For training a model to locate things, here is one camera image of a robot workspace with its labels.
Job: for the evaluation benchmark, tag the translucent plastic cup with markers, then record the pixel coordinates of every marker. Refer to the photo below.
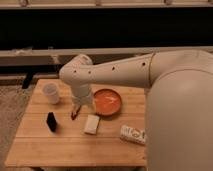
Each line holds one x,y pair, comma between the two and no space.
51,92

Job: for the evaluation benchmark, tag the black eraser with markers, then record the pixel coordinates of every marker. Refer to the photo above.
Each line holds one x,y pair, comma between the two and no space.
51,121

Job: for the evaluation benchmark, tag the white sponge block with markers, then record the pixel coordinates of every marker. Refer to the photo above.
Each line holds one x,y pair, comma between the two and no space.
91,125

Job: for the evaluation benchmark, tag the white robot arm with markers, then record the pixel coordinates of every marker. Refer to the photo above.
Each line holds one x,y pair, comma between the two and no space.
179,104

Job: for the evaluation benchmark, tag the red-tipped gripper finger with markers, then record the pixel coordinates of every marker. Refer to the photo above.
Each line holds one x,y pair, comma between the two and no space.
75,112

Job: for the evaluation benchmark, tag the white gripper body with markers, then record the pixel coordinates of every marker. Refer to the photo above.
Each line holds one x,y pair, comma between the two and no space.
82,95

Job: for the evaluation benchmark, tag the orange plate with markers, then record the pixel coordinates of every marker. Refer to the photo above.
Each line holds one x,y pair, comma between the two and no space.
107,102

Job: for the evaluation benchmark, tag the white snack package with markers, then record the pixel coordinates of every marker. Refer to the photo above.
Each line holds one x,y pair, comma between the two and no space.
132,134

